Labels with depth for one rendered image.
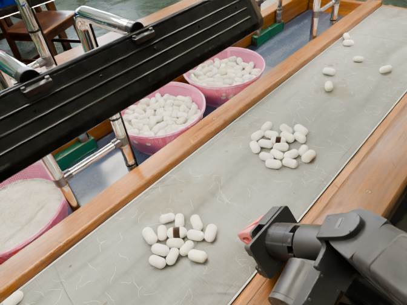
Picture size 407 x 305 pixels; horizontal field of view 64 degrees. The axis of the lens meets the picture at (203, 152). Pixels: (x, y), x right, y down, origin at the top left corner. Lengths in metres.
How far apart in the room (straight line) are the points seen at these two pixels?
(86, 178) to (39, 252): 0.28
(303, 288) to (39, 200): 0.61
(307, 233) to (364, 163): 0.33
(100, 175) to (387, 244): 0.71
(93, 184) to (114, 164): 0.08
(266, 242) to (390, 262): 0.21
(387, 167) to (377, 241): 0.41
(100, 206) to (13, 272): 0.18
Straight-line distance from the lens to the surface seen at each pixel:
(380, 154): 0.79
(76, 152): 0.96
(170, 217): 0.65
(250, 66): 1.12
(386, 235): 0.37
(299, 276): 0.43
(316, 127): 0.87
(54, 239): 0.70
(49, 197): 0.82
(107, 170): 0.91
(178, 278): 0.60
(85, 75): 0.42
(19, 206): 0.84
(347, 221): 0.41
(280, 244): 0.49
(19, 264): 0.70
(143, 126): 0.90
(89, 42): 0.60
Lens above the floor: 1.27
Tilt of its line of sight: 42 degrees down
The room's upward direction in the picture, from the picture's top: 8 degrees counter-clockwise
